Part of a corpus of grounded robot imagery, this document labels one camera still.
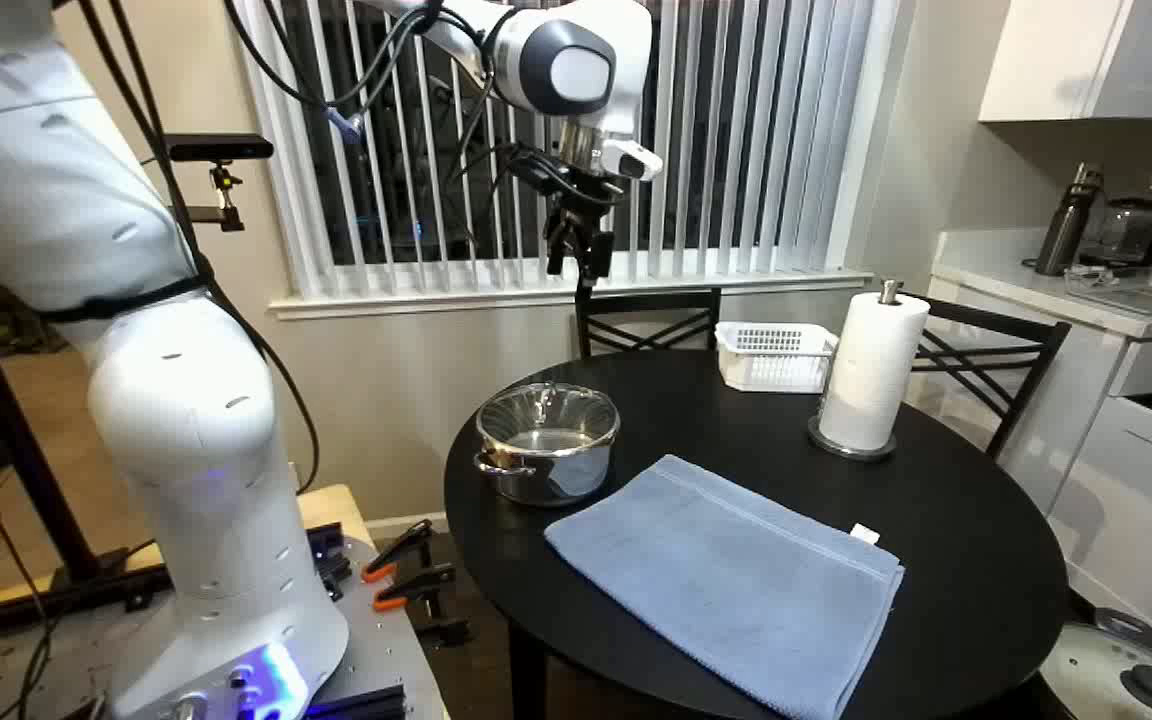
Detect blue towel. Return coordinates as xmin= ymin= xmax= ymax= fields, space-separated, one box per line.
xmin=540 ymin=450 xmax=909 ymax=720

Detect white paper towel roll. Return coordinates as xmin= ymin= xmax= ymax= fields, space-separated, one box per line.
xmin=814 ymin=291 xmax=934 ymax=457

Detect black controller box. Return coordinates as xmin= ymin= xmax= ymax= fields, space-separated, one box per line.
xmin=307 ymin=521 xmax=355 ymax=598

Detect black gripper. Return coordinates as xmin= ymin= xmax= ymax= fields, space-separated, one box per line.
xmin=509 ymin=132 xmax=628 ymax=291

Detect black tripod stand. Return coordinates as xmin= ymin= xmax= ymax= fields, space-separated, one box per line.
xmin=0 ymin=230 xmax=170 ymax=624

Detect silver metal pot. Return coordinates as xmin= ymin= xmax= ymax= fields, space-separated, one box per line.
xmin=473 ymin=380 xmax=622 ymax=511

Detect white kitchen counter cabinet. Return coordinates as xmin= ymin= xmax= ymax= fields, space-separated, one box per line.
xmin=928 ymin=223 xmax=1152 ymax=654

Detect black orange clamp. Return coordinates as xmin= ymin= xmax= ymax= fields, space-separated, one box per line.
xmin=373 ymin=562 xmax=459 ymax=632
xmin=362 ymin=521 xmax=439 ymax=584

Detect glass pot lid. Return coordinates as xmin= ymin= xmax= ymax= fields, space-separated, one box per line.
xmin=473 ymin=380 xmax=622 ymax=465

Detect black wooden chair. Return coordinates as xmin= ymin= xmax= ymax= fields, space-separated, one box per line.
xmin=902 ymin=291 xmax=1075 ymax=465

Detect white window blinds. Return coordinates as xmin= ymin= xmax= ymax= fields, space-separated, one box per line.
xmin=233 ymin=0 xmax=900 ymax=305

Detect white wall cabinet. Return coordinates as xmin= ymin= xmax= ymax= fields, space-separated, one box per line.
xmin=975 ymin=0 xmax=1152 ymax=128

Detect black camera on mount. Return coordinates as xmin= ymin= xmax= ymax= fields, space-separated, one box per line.
xmin=158 ymin=132 xmax=274 ymax=236

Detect dark metal bottle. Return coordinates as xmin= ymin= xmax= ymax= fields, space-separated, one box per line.
xmin=1032 ymin=158 xmax=1106 ymax=279

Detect black metal chair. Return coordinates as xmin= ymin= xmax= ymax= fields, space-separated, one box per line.
xmin=572 ymin=279 xmax=726 ymax=364

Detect white plastic basket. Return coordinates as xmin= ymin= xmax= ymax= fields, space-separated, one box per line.
xmin=710 ymin=317 xmax=838 ymax=401

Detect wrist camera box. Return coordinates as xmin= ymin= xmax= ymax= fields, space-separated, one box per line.
xmin=600 ymin=134 xmax=666 ymax=184

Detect robot base platform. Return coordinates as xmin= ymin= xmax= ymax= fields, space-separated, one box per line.
xmin=293 ymin=478 xmax=450 ymax=720

